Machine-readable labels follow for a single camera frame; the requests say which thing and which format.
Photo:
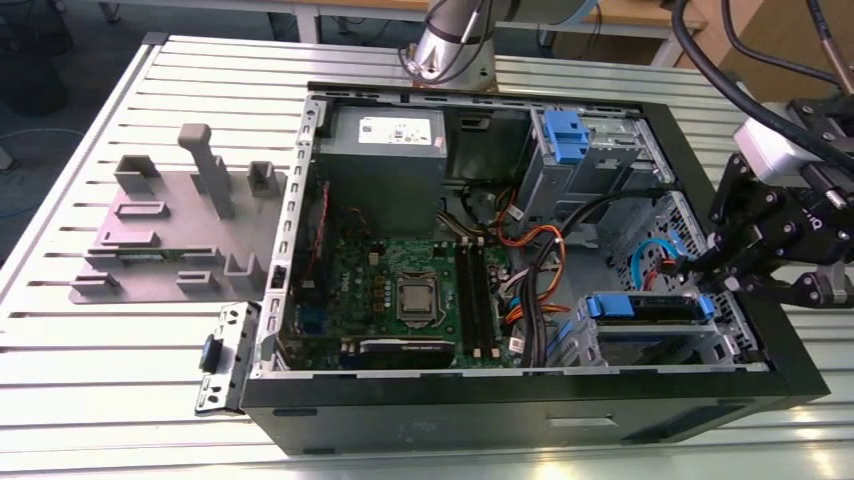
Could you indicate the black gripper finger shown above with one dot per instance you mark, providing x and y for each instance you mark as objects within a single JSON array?
[
  {"x": 736, "y": 200},
  {"x": 774, "y": 287}
]

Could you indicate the hard disk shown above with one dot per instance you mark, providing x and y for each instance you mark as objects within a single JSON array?
[{"x": 610, "y": 306}]

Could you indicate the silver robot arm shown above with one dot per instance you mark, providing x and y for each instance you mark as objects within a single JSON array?
[{"x": 454, "y": 65}]

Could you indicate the metal disk bay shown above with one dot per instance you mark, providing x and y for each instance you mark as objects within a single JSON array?
[{"x": 654, "y": 331}]

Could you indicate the metal drive cage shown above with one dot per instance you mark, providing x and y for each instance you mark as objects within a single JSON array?
[{"x": 600, "y": 175}]

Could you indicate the blue plastic drive latch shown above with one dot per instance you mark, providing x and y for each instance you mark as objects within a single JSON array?
[{"x": 566, "y": 137}]

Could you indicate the brown wooden cabinet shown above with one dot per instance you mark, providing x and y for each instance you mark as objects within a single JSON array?
[{"x": 787, "y": 25}]

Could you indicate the black RAM slot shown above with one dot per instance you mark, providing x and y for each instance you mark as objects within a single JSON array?
[
  {"x": 486, "y": 300},
  {"x": 468, "y": 300}
]

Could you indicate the CPU socket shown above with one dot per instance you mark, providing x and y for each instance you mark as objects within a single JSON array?
[{"x": 416, "y": 275}]

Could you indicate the silver CPU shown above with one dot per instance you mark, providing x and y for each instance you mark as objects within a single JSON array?
[{"x": 415, "y": 299}]

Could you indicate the black PC case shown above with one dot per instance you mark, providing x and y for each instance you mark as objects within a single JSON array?
[{"x": 467, "y": 415}]

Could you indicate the grey power supply unit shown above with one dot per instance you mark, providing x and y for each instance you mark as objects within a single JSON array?
[{"x": 380, "y": 190}]

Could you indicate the black graphics card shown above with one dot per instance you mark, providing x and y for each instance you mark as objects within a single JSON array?
[{"x": 400, "y": 350}]

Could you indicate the green motherboard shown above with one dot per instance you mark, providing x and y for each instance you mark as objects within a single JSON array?
[{"x": 360, "y": 300}]

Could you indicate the blue expansion slot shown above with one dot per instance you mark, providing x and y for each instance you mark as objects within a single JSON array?
[{"x": 312, "y": 320}]

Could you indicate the grey parts rack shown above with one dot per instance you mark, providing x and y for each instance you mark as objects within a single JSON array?
[{"x": 167, "y": 225}]

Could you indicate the green RAM stick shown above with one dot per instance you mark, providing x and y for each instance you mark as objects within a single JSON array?
[{"x": 153, "y": 254}]

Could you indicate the black office chair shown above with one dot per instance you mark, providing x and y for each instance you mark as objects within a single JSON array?
[{"x": 33, "y": 85}]

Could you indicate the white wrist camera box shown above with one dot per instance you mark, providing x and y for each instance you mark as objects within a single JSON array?
[{"x": 767, "y": 160}]

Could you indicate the metal card retention bracket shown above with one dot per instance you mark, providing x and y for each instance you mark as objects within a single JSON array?
[{"x": 229, "y": 350}]

